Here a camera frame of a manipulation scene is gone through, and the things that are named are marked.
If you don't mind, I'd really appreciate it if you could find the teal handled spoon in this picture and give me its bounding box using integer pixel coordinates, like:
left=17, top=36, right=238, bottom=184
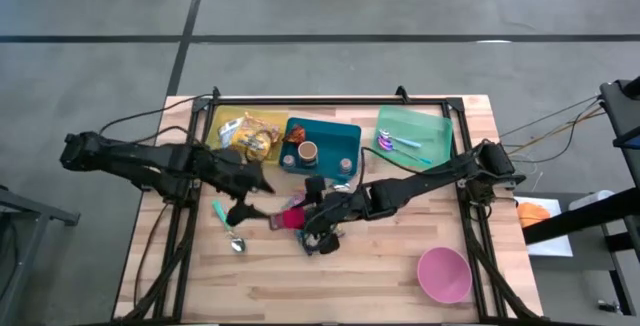
left=211, top=199, right=248, bottom=254

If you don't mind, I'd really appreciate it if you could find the blue soy sauce ramen packet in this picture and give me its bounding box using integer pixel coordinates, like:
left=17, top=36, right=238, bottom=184
left=294, top=229, right=346, bottom=258

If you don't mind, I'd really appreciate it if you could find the yellow chicken ramen packet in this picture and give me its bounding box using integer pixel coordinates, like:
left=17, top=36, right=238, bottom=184
left=243, top=111, right=282, bottom=142

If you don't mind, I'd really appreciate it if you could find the brown taco seasoning packet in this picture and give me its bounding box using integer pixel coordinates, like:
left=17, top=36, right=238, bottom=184
left=282, top=123, right=307, bottom=147

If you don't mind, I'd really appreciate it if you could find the light blue ramen packet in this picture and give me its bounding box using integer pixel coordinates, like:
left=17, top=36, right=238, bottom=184
left=218, top=117, right=246, bottom=149

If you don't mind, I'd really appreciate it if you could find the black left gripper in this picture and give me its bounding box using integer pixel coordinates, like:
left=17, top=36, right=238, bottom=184
left=192, top=145, right=276, bottom=228

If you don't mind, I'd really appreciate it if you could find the yellow plastic bin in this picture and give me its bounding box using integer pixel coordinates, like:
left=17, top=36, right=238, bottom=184
left=206, top=104, right=290, bottom=165

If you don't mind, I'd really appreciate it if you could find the grey metal stand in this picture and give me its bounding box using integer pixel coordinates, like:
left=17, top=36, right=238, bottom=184
left=0, top=184, right=81, bottom=326

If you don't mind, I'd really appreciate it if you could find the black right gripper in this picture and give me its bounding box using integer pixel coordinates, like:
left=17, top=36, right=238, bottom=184
left=307, top=190, right=374, bottom=256

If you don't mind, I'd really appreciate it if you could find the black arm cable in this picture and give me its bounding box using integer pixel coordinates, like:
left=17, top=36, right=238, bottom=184
left=98, top=93, right=216, bottom=137
left=499, top=94, right=609, bottom=167

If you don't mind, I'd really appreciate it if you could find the teal plastic bin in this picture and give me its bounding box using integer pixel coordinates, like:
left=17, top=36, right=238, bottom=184
left=370, top=104, right=455, bottom=171

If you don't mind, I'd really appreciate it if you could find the black table rig frame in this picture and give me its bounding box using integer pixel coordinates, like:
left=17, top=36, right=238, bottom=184
left=113, top=84, right=549, bottom=326

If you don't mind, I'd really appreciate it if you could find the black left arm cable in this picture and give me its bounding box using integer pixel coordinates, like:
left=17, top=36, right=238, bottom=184
left=98, top=93, right=216, bottom=137

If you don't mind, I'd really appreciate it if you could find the white plastic container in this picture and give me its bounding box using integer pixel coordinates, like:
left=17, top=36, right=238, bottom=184
left=568, top=189, right=616, bottom=212

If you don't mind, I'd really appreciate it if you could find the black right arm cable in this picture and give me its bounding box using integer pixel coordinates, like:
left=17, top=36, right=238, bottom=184
left=499, top=94, right=609, bottom=167

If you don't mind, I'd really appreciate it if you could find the orange-handled metal spoon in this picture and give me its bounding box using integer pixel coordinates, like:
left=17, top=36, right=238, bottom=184
left=378, top=127, right=424, bottom=149

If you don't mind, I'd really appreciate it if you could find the pink bowl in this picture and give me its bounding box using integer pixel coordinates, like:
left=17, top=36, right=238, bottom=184
left=416, top=246, right=474, bottom=305

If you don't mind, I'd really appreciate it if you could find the orange cloth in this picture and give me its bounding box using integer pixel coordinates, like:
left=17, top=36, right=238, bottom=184
left=516, top=201, right=552, bottom=229

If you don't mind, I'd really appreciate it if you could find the white paper sheet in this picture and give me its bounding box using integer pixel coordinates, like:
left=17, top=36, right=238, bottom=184
left=513, top=194, right=575, bottom=258

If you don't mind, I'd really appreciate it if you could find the iridescent purple spoon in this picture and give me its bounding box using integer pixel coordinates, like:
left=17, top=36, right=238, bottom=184
left=376, top=135, right=435, bottom=165

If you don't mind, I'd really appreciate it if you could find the blue plastic bin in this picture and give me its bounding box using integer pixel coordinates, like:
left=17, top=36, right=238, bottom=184
left=278, top=116, right=363, bottom=183

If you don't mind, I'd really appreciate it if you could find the black equipment stand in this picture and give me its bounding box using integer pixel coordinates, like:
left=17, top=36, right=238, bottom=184
left=519, top=76, right=640, bottom=326

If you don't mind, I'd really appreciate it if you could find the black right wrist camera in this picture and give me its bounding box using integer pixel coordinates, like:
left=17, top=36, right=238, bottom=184
left=303, top=174, right=327, bottom=206

